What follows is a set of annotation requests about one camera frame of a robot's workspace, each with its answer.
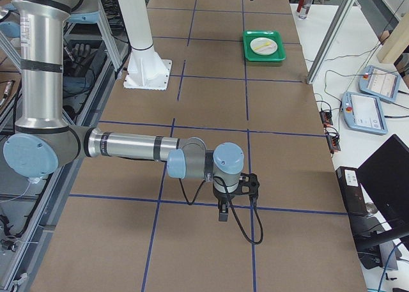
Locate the teach pendant near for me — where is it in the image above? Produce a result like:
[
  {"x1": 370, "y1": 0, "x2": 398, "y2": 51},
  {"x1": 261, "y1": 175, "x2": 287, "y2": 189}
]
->
[{"x1": 341, "y1": 91, "x2": 388, "y2": 135}]

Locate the white camera stand column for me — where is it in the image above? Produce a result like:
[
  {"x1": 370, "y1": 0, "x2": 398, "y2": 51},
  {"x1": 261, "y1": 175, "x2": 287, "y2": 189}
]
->
[{"x1": 118, "y1": 0, "x2": 153, "y2": 50}]

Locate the yellow plastic spoon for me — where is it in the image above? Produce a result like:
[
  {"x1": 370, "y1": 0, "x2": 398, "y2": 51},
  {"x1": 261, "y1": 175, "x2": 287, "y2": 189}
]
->
[{"x1": 254, "y1": 43, "x2": 271, "y2": 50}]

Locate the brown paper table cover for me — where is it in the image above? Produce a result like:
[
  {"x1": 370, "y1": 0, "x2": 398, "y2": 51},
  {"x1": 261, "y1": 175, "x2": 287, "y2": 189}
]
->
[{"x1": 31, "y1": 0, "x2": 366, "y2": 291}]

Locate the red capped water bottle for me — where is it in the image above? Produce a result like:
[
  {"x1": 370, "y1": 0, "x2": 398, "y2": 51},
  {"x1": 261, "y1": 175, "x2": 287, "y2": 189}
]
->
[{"x1": 297, "y1": 0, "x2": 314, "y2": 19}]

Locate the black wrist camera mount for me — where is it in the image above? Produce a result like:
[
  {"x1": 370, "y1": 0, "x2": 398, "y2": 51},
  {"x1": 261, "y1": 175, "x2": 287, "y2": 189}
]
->
[{"x1": 236, "y1": 173, "x2": 260, "y2": 207}]

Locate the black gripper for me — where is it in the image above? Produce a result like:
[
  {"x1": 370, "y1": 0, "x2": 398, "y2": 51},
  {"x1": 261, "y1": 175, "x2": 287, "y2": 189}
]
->
[{"x1": 213, "y1": 189, "x2": 231, "y2": 222}]

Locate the green plastic tray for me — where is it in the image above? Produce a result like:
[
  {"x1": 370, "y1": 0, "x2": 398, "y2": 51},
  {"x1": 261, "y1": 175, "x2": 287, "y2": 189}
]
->
[{"x1": 243, "y1": 30, "x2": 286, "y2": 63}]

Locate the black computer box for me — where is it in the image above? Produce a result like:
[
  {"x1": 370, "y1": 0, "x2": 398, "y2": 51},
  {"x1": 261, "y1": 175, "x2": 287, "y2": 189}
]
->
[{"x1": 336, "y1": 166, "x2": 372, "y2": 217}]

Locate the white round plate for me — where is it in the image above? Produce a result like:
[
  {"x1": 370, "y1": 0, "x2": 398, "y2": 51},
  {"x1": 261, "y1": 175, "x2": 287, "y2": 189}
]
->
[{"x1": 250, "y1": 37, "x2": 278, "y2": 56}]

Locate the teach pendant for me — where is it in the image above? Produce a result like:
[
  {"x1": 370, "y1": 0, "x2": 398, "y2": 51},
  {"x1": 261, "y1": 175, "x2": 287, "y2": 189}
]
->
[
  {"x1": 359, "y1": 65, "x2": 401, "y2": 103},
  {"x1": 341, "y1": 91, "x2": 388, "y2": 135}
]

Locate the teach pendant far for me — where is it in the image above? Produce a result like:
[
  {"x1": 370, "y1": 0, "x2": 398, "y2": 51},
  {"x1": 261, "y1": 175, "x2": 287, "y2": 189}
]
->
[{"x1": 359, "y1": 65, "x2": 401, "y2": 103}]

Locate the aluminium frame beam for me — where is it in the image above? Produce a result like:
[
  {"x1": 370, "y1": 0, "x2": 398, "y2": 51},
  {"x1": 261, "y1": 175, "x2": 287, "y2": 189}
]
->
[{"x1": 306, "y1": 0, "x2": 355, "y2": 84}]

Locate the black monitor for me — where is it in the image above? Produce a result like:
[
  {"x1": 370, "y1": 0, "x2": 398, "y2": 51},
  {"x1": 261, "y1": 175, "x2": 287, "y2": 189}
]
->
[{"x1": 357, "y1": 134, "x2": 408, "y2": 223}]

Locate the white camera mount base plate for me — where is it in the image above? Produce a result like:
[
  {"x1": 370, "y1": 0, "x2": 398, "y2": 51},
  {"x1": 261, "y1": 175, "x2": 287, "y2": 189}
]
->
[{"x1": 123, "y1": 57, "x2": 172, "y2": 91}]

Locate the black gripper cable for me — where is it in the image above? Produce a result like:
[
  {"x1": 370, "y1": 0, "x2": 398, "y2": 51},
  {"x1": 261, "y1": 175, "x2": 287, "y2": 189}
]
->
[{"x1": 178, "y1": 175, "x2": 264, "y2": 245}]

